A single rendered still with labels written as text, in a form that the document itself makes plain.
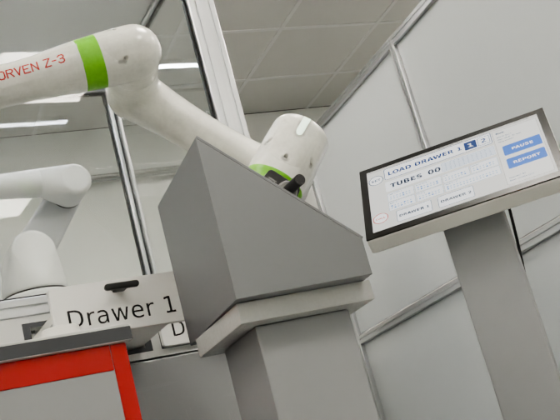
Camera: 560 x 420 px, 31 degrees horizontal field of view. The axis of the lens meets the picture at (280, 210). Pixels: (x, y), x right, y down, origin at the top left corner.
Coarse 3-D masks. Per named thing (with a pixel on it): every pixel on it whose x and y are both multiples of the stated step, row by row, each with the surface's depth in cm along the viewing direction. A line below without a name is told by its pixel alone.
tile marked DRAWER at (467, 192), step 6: (450, 192) 254; (456, 192) 253; (462, 192) 252; (468, 192) 251; (474, 192) 250; (438, 198) 254; (444, 198) 253; (450, 198) 252; (456, 198) 251; (462, 198) 250; (438, 204) 252; (444, 204) 251
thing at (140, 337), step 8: (48, 320) 215; (144, 328) 221; (152, 328) 223; (160, 328) 226; (40, 336) 223; (136, 336) 227; (144, 336) 229; (152, 336) 232; (128, 344) 234; (136, 344) 236
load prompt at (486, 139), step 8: (480, 136) 268; (488, 136) 266; (456, 144) 269; (464, 144) 268; (472, 144) 266; (480, 144) 265; (432, 152) 271; (440, 152) 269; (448, 152) 268; (456, 152) 266; (416, 160) 271; (424, 160) 270; (432, 160) 268; (440, 160) 267; (392, 168) 273; (400, 168) 271; (408, 168) 270; (416, 168) 268; (384, 176) 272; (392, 176) 270
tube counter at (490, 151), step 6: (480, 150) 263; (486, 150) 262; (492, 150) 260; (462, 156) 264; (468, 156) 263; (474, 156) 262; (480, 156) 261; (486, 156) 260; (444, 162) 265; (450, 162) 264; (456, 162) 263; (462, 162) 262; (468, 162) 261; (426, 168) 266; (432, 168) 265; (438, 168) 264; (444, 168) 263; (450, 168) 262; (432, 174) 263
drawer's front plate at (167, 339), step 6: (168, 324) 242; (174, 324) 242; (180, 324) 243; (162, 330) 241; (168, 330) 241; (180, 330) 242; (186, 330) 243; (162, 336) 240; (168, 336) 241; (174, 336) 241; (180, 336) 242; (186, 336) 243; (162, 342) 240; (168, 342) 240; (174, 342) 241; (180, 342) 241; (186, 342) 242
